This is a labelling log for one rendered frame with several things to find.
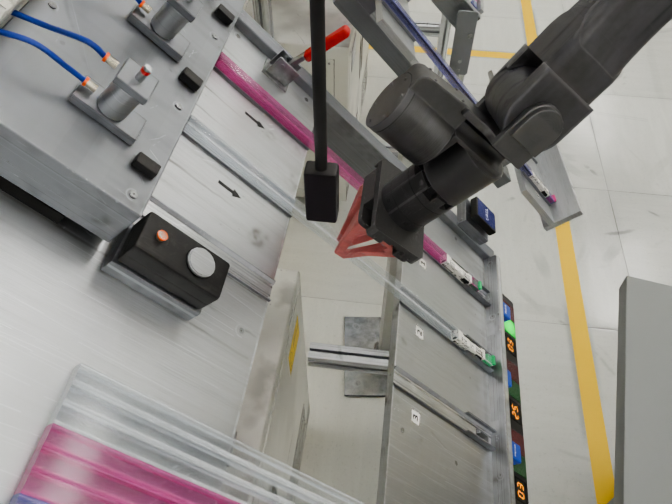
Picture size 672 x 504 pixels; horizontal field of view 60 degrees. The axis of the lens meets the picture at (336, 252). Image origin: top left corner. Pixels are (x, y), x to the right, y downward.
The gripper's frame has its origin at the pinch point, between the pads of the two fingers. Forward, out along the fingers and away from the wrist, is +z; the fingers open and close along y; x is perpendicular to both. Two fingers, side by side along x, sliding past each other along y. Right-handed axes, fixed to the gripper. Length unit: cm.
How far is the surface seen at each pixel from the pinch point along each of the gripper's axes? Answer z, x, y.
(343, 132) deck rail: 1.1, -2.2, -19.1
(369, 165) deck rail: 2.8, 4.0, -19.1
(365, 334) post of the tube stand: 71, 61, -47
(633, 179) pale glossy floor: 15, 131, -126
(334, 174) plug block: -19.0, -14.8, 14.6
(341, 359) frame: 49, 38, -21
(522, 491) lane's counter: 5.5, 37.4, 14.5
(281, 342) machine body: 31.2, 12.3, -5.6
